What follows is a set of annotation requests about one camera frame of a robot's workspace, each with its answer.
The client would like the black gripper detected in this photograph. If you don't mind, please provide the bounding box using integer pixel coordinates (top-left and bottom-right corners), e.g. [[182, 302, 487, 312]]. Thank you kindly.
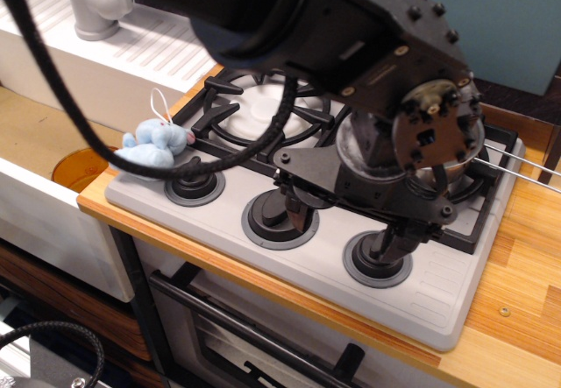
[[273, 79, 484, 265]]

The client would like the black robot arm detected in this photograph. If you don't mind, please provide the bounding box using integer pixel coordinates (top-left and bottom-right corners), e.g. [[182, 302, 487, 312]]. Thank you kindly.
[[149, 0, 481, 277]]

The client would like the silver metal pot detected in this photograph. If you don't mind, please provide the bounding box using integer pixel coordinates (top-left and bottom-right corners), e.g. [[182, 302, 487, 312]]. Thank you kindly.
[[335, 109, 561, 195]]

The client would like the black right stove knob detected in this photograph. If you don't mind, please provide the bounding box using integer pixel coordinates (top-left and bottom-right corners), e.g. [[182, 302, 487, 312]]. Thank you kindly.
[[343, 230, 413, 289]]

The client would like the black stove knob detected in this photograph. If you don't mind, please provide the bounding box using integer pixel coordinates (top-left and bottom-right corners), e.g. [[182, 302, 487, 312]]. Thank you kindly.
[[241, 189, 320, 250], [343, 230, 413, 289], [164, 172, 225, 208]]

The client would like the black middle stove knob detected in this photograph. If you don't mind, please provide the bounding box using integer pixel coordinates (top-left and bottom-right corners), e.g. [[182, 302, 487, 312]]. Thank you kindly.
[[241, 189, 320, 250]]

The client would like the grey toy stove top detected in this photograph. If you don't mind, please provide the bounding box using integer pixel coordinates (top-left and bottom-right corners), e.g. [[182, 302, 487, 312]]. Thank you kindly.
[[104, 70, 526, 353]]

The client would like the black right burner grate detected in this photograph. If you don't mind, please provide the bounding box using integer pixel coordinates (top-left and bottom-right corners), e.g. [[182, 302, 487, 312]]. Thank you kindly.
[[434, 124, 518, 255]]

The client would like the black burner grate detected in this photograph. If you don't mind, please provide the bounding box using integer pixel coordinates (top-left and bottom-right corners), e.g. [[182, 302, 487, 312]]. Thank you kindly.
[[174, 68, 350, 174], [434, 124, 518, 255]]

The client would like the black left stove knob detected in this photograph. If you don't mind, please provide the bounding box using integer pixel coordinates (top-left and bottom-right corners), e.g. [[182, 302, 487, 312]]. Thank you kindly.
[[164, 172, 225, 208]]

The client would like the black left burner grate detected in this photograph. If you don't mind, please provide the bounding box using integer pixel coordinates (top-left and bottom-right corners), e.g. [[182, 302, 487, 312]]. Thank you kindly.
[[174, 68, 350, 174]]

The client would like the white toy oven door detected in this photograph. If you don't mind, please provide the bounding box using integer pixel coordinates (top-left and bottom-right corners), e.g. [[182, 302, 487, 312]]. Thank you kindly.
[[134, 239, 447, 387]]

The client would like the light blue plush toy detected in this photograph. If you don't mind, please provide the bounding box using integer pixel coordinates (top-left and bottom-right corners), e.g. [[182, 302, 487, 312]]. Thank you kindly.
[[109, 88, 196, 182]]

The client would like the white toy sink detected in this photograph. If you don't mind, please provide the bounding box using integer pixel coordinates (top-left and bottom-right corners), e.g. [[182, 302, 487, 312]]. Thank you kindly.
[[26, 0, 215, 132]]

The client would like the teal panel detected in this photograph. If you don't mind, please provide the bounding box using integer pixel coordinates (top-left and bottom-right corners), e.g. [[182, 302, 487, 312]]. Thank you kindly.
[[433, 0, 560, 95]]

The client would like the orange plastic bowl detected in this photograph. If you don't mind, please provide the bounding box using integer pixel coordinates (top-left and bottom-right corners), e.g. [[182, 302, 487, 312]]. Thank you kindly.
[[51, 148, 109, 193]]

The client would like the grey toy faucet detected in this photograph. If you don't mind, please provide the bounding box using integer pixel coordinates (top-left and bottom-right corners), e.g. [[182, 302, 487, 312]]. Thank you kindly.
[[70, 0, 133, 41]]

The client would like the black oven door handle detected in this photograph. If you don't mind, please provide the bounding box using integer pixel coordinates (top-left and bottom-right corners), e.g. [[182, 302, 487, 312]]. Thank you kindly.
[[148, 265, 364, 387]]

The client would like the black metal frame leg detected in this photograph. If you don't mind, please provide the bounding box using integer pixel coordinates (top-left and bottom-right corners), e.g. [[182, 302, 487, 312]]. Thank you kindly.
[[110, 227, 174, 387]]

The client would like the black braided cable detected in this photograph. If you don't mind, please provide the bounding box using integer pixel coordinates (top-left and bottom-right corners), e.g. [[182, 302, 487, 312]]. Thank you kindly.
[[0, 0, 300, 182]]

